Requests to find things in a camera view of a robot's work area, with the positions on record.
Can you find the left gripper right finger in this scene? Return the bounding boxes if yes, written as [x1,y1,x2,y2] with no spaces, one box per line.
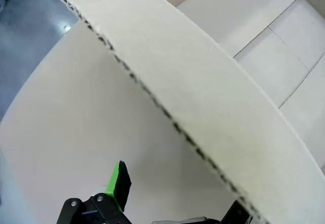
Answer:
[220,200,254,224]

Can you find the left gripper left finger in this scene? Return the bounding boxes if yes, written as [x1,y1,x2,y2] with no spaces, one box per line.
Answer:
[57,160,133,224]

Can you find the large brown cardboard box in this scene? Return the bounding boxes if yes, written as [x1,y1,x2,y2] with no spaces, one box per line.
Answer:
[48,0,325,224]

